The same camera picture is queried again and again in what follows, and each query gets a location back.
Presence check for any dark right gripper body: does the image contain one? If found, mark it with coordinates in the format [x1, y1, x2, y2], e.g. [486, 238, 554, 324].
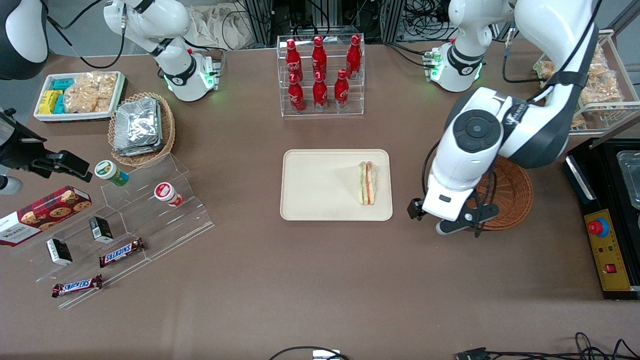
[0, 107, 47, 171]

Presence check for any triangle sandwich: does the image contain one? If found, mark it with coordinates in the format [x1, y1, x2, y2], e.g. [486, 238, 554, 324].
[356, 160, 380, 206]

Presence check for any white rectangular snack tray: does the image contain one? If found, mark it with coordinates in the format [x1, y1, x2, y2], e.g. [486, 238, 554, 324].
[33, 71, 126, 123]

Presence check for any round brown wicker basket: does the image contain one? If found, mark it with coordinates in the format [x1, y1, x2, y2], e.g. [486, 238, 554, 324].
[472, 155, 534, 231]

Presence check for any beige plastic tray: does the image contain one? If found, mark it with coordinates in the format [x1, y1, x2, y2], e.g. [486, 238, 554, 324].
[280, 149, 394, 222]

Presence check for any oval wicker basket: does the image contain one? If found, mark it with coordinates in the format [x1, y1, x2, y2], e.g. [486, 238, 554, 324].
[107, 92, 177, 168]

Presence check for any green lid snack cup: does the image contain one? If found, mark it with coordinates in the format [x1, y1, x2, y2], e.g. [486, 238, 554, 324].
[94, 159, 130, 188]

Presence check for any red tartan cookie box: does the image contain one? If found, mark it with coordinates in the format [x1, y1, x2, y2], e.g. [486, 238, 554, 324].
[0, 185, 93, 247]

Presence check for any yellow snack packet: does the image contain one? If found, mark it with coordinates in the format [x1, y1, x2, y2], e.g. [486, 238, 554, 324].
[38, 89, 64, 115]

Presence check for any silver foil packet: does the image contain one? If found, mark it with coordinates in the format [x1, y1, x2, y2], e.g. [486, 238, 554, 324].
[114, 97, 161, 147]
[112, 134, 164, 158]

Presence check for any small black box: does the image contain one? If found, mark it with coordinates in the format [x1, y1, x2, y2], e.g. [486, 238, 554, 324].
[45, 237, 74, 267]
[88, 215, 115, 245]

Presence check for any clear bag of crackers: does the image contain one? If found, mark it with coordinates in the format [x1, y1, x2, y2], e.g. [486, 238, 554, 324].
[63, 71, 119, 115]

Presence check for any clear acrylic stepped stand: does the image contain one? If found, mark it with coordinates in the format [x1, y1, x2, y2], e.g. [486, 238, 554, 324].
[12, 152, 216, 310]

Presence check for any red lid snack cup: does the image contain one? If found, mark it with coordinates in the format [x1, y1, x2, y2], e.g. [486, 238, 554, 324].
[153, 181, 184, 208]

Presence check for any Snickers chocolate bar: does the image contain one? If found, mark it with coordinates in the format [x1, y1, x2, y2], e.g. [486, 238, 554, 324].
[98, 237, 146, 269]
[51, 273, 104, 299]

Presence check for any clear acrylic bottle rack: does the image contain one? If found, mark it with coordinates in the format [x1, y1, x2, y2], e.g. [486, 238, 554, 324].
[276, 33, 366, 118]

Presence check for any black appliance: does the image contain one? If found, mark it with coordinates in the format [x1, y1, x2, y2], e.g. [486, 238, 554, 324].
[564, 137, 640, 301]

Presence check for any red cola bottle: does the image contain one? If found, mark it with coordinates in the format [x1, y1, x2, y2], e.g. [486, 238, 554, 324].
[345, 34, 363, 80]
[287, 73, 306, 113]
[312, 71, 330, 112]
[311, 36, 328, 81]
[333, 69, 351, 110]
[285, 38, 304, 84]

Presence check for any yellow control panel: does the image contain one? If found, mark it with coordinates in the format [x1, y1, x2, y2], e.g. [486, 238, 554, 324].
[583, 208, 633, 293]

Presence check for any clear plastic container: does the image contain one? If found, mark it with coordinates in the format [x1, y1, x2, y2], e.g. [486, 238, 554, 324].
[617, 149, 640, 210]

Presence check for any beige cloth bag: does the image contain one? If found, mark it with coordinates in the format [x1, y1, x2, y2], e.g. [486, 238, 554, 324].
[187, 4, 256, 51]

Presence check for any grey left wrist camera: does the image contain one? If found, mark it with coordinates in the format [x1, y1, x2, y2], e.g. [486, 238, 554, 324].
[434, 202, 501, 237]

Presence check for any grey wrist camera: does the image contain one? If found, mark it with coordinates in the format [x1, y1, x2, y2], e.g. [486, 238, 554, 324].
[0, 174, 24, 196]
[434, 202, 501, 237]

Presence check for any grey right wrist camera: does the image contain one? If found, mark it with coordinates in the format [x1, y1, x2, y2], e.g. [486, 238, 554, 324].
[0, 174, 24, 196]

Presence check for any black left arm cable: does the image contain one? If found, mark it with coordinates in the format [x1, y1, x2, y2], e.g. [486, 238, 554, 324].
[421, 0, 601, 237]

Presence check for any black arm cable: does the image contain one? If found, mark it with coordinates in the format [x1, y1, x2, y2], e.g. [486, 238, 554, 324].
[421, 0, 601, 237]
[46, 0, 126, 70]

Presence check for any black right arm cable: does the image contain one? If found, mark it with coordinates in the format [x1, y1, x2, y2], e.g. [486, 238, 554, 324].
[46, 0, 126, 70]

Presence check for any black cable with white plug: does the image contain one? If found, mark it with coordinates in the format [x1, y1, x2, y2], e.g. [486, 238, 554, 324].
[268, 345, 351, 360]

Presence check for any black cable bundle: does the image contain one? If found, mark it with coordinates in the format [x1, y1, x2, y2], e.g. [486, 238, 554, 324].
[403, 0, 453, 43]

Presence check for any white wire basket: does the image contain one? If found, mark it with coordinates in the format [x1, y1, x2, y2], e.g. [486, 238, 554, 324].
[532, 28, 640, 136]

